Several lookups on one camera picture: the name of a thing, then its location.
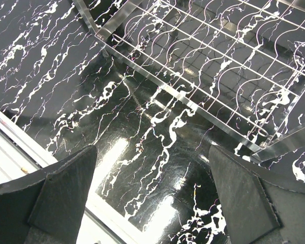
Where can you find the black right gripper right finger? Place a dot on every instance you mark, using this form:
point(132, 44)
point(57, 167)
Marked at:
point(259, 206)

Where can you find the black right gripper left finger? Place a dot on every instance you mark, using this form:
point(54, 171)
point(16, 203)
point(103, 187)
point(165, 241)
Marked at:
point(47, 206)

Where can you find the stainless steel dish rack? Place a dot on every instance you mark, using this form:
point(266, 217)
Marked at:
point(239, 64)

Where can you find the aluminium frame rail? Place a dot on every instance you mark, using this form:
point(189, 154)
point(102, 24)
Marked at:
point(20, 155)

